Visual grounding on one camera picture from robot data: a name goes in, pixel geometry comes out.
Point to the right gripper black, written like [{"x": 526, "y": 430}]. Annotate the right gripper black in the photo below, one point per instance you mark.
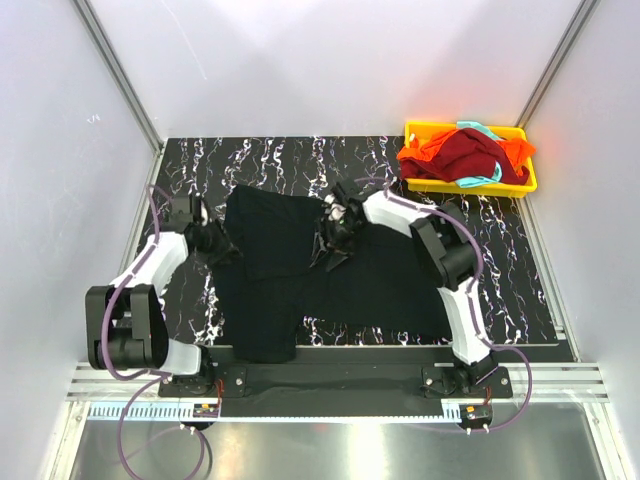
[{"x": 343, "y": 249}]

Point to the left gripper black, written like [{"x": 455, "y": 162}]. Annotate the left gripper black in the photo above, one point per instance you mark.
[{"x": 224, "y": 246}]

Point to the black t shirt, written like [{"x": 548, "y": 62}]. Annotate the black t shirt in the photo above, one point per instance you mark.
[{"x": 265, "y": 294}]

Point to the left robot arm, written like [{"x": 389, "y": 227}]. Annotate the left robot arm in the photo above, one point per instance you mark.
[{"x": 125, "y": 328}]

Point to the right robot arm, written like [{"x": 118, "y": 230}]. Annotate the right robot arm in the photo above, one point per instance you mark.
[{"x": 446, "y": 251}]

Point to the yellow plastic bin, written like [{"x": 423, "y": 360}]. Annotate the yellow plastic bin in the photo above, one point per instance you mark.
[{"x": 435, "y": 155}]

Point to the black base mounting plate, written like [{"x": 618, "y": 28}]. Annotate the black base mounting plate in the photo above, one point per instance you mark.
[{"x": 331, "y": 401}]

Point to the dark red t shirt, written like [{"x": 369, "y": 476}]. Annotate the dark red t shirt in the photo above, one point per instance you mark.
[{"x": 465, "y": 155}]

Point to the teal t shirt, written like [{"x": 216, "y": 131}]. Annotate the teal t shirt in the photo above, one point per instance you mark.
[{"x": 478, "y": 181}]

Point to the orange t shirt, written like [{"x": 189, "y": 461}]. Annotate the orange t shirt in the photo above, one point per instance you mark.
[{"x": 517, "y": 150}]

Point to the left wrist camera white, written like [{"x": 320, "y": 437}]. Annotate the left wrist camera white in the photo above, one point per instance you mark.
[{"x": 205, "y": 215}]

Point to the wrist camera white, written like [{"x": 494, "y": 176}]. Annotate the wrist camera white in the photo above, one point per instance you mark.
[
  {"x": 205, "y": 215},
  {"x": 334, "y": 210}
]

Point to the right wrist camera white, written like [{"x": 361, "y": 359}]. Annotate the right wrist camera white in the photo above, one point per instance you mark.
[{"x": 334, "y": 210}]

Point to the white slotted cable duct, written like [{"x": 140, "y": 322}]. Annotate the white slotted cable duct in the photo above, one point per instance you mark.
[{"x": 198, "y": 412}]

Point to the aluminium frame post left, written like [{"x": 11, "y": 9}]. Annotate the aluminium frame post left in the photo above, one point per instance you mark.
[{"x": 108, "y": 54}]

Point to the aluminium frame post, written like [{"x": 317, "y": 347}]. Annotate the aluminium frame post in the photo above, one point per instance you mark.
[
  {"x": 561, "y": 52},
  {"x": 108, "y": 54}
]

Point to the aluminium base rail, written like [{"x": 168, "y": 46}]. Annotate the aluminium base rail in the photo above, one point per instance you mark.
[{"x": 549, "y": 382}]

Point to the aluminium frame post right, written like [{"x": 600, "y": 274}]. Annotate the aluminium frame post right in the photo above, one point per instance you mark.
[{"x": 561, "y": 52}]

